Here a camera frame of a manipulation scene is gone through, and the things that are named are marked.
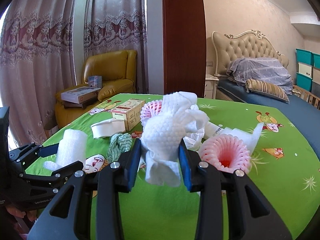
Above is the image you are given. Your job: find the green white patterned cloth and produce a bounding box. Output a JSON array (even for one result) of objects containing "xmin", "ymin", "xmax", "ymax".
[{"xmin": 107, "ymin": 133, "xmax": 132, "ymax": 164}]

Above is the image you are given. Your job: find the white paper towel wad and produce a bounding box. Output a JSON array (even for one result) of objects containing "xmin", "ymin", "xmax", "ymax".
[{"xmin": 140, "ymin": 92, "xmax": 209, "ymax": 187}]

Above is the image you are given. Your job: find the white foam block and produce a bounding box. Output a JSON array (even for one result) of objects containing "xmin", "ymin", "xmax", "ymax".
[{"xmin": 43, "ymin": 129, "xmax": 88, "ymax": 171}]

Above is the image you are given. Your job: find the green cartoon tablecloth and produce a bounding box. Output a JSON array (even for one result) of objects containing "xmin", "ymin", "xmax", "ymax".
[{"xmin": 24, "ymin": 93, "xmax": 320, "ymax": 240}]

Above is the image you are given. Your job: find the white paper cup bowl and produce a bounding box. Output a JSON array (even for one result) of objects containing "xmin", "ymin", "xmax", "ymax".
[{"xmin": 91, "ymin": 118, "xmax": 125, "ymax": 139}]

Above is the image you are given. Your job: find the white flat box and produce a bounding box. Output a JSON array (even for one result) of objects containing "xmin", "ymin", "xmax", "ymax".
[{"xmin": 61, "ymin": 87, "xmax": 100, "ymax": 103}]

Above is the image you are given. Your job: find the white tissue sheet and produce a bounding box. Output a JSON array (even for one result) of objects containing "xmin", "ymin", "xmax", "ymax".
[{"xmin": 221, "ymin": 122, "xmax": 264, "ymax": 155}]

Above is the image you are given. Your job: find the small blue white box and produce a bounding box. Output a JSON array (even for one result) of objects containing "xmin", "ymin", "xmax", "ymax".
[{"xmin": 88, "ymin": 75, "xmax": 103, "ymax": 88}]

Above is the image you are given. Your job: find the beige red carton box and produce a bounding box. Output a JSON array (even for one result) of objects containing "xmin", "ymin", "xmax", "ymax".
[{"xmin": 111, "ymin": 99, "xmax": 145, "ymax": 131}]

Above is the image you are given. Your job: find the crumpled white plastic bag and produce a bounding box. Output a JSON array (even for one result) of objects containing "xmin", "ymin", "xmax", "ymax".
[{"xmin": 183, "ymin": 121, "xmax": 223, "ymax": 151}]

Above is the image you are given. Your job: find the yellow leather armchair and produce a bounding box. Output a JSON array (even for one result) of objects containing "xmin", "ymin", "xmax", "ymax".
[{"xmin": 55, "ymin": 50, "xmax": 137, "ymax": 129}]

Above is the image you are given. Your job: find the blue bed mattress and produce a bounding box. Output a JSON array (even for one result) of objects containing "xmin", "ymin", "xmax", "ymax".
[{"xmin": 217, "ymin": 80, "xmax": 320, "ymax": 156}]

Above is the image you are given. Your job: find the striped brown pillow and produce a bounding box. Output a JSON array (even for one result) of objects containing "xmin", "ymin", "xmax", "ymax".
[{"xmin": 245, "ymin": 79, "xmax": 289, "ymax": 103}]

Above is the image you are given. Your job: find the white nightstand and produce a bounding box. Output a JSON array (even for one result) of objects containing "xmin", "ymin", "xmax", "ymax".
[{"xmin": 204, "ymin": 74, "xmax": 219, "ymax": 99}]

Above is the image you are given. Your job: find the grey blue folded quilt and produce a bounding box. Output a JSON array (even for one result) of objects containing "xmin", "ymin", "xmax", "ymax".
[{"xmin": 226, "ymin": 57, "xmax": 293, "ymax": 95}]

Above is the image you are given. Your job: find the teal storage bin stack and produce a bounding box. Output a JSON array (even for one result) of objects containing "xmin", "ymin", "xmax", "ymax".
[{"xmin": 296, "ymin": 49, "xmax": 320, "ymax": 97}]

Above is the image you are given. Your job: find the beige tufted headboard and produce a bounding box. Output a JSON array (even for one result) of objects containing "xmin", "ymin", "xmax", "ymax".
[{"xmin": 211, "ymin": 30, "xmax": 289, "ymax": 77}]

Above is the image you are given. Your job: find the dark red wooden door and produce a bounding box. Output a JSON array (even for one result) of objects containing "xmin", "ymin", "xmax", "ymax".
[{"xmin": 163, "ymin": 0, "xmax": 206, "ymax": 98}]

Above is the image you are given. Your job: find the wooden crib rail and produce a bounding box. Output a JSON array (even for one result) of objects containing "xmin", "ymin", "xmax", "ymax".
[{"xmin": 292, "ymin": 85, "xmax": 320, "ymax": 109}]

